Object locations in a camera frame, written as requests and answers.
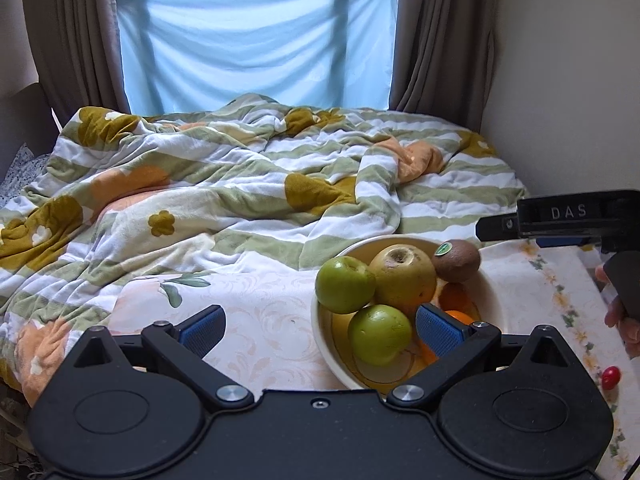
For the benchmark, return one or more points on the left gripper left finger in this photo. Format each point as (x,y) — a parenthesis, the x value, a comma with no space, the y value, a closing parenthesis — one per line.
(178,351)

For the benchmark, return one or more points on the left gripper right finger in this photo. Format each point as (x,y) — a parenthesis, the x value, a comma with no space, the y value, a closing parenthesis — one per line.
(475,354)

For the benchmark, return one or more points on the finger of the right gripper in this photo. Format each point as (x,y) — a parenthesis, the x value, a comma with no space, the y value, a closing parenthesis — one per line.
(504,227)

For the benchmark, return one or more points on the large orange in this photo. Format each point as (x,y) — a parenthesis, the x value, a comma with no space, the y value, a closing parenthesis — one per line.
(438,336)

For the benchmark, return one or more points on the small mandarin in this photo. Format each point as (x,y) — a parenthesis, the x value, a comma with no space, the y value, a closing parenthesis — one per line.
(454,296)

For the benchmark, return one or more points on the brown kiwi with sticker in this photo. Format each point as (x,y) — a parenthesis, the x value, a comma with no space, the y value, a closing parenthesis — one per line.
(456,260)

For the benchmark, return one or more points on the yellow pear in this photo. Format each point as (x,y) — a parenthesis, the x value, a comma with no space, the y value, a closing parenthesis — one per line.
(405,278)

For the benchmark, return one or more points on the small green apple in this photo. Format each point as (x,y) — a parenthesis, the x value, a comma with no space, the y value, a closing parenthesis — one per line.
(344,285)

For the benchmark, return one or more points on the red cherry tomato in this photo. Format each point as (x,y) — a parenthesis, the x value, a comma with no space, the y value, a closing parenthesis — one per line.
(610,378)

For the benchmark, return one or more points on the person's hand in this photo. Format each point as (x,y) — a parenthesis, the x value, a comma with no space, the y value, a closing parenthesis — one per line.
(627,327)

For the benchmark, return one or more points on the cream oval bowl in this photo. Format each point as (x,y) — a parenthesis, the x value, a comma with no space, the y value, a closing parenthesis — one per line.
(330,329)

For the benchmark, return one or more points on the striped floral duvet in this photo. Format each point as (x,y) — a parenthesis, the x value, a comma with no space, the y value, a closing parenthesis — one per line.
(255,186)

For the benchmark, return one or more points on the right brown curtain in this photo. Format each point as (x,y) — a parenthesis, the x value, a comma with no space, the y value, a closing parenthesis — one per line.
(444,59)

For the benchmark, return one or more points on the brown curtain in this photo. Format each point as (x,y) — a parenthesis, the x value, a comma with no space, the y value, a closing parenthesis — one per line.
(76,49)
(444,59)

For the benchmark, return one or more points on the patterned grey pillow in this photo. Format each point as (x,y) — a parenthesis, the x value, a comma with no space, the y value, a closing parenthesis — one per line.
(24,168)

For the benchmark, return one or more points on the light blue window sheet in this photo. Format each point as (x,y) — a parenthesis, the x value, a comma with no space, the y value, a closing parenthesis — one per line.
(190,55)

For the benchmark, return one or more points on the grey headboard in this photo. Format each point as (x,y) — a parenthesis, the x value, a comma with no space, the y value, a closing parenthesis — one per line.
(26,118)

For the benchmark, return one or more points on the left brown curtain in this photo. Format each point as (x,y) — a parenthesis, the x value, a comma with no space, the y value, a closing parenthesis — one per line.
(76,49)

